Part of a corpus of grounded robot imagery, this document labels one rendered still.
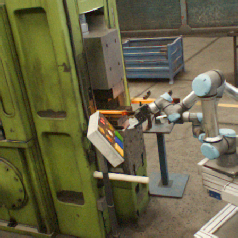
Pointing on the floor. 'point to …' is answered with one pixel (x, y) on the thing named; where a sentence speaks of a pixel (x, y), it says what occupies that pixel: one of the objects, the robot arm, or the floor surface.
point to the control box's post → (109, 194)
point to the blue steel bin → (154, 57)
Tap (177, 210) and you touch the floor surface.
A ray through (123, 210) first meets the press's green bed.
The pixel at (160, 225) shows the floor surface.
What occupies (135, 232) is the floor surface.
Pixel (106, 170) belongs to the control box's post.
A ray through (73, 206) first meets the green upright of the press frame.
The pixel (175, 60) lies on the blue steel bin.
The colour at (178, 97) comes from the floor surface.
